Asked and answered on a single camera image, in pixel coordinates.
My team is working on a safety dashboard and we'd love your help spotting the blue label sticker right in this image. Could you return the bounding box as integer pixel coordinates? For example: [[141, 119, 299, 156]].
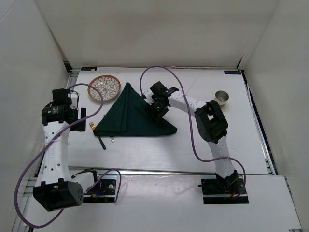
[[224, 70, 241, 75]]

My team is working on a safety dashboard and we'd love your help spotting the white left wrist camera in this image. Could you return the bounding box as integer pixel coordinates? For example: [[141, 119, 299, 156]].
[[68, 90, 79, 109]]

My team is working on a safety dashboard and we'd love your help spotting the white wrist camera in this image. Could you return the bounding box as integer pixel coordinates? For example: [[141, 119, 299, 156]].
[[68, 90, 79, 109], [142, 90, 154, 105]]

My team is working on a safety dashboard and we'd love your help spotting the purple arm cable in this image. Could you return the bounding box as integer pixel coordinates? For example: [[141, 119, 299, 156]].
[[140, 66, 247, 198], [14, 83, 121, 229]]

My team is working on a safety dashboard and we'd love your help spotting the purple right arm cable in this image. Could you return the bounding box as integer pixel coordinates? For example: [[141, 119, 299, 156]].
[[140, 66, 247, 198]]

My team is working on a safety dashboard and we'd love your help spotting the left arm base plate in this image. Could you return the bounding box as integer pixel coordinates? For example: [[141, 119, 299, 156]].
[[71, 169, 117, 203]]

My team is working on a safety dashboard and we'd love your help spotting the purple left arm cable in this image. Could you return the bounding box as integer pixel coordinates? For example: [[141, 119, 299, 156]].
[[14, 83, 121, 229]]

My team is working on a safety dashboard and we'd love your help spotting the metal cup with cork band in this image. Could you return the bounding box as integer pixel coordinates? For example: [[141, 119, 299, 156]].
[[214, 90, 229, 108]]

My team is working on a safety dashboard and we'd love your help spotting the blue label sticker left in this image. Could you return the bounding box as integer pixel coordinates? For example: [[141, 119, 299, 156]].
[[81, 67, 97, 71]]

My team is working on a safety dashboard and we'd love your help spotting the dark green cloth napkin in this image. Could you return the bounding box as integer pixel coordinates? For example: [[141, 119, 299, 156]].
[[93, 83, 178, 137]]

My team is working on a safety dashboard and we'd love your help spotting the blue label sticker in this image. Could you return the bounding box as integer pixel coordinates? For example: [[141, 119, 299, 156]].
[[224, 70, 241, 75], [81, 67, 97, 71]]

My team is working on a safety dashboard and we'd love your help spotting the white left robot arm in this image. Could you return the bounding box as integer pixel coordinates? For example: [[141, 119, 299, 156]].
[[33, 88, 101, 212]]

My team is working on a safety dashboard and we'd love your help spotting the gold fork green handle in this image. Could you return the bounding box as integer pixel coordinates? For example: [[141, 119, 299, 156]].
[[89, 121, 106, 150]]

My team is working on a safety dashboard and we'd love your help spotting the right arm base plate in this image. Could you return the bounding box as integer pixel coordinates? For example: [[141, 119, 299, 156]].
[[198, 178, 249, 205]]

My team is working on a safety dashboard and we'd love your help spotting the floral ceramic plate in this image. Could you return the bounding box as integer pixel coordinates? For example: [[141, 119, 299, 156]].
[[89, 75, 121, 101]]

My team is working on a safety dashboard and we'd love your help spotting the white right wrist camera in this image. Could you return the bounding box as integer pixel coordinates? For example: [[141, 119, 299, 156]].
[[142, 90, 154, 105]]

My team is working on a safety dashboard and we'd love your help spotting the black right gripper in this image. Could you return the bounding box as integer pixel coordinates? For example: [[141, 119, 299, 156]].
[[145, 98, 169, 123]]

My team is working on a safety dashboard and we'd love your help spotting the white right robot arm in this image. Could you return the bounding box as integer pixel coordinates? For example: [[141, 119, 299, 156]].
[[142, 82, 246, 198]]

